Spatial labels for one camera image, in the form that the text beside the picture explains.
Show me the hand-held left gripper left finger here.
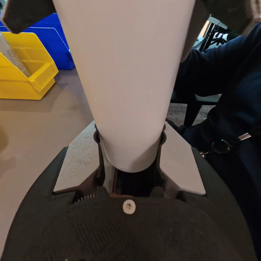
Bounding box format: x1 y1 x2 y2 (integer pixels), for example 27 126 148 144
53 120 114 194

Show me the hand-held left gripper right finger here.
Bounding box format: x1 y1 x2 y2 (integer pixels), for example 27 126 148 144
157 122 207 198

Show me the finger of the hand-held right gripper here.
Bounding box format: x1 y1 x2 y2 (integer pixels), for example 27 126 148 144
180 0 211 63

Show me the white bottle with black cap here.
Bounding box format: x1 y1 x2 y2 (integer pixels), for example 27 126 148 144
52 0 196 173

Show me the large blue plastic box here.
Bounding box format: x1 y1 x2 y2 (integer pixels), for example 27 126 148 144
0 13 75 71

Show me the black badge reel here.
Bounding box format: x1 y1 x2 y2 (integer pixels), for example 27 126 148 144
199 132 252 158

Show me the silver drink can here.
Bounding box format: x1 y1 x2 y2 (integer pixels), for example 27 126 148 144
0 32 32 78

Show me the black mesh chair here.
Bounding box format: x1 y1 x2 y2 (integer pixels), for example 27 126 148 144
170 90 223 128

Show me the person's navy clothed torso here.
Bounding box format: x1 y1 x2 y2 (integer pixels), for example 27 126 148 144
169 21 261 261

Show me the yellow plastic bin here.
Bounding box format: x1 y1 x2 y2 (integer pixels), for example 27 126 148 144
0 31 59 100

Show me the black desk frame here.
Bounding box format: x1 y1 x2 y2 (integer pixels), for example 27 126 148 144
192 15 230 53

